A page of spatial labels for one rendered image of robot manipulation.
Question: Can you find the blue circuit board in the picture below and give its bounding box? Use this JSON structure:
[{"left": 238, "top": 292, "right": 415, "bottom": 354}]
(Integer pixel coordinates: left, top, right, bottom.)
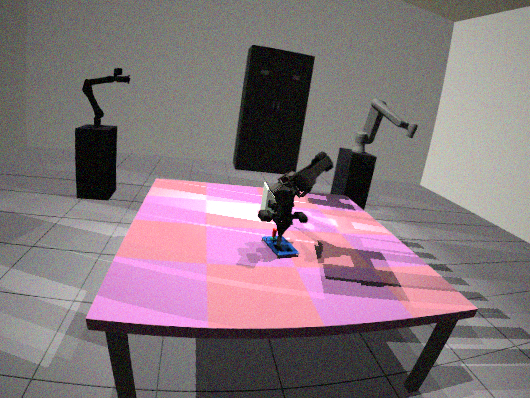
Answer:
[{"left": 262, "top": 228, "right": 300, "bottom": 258}]

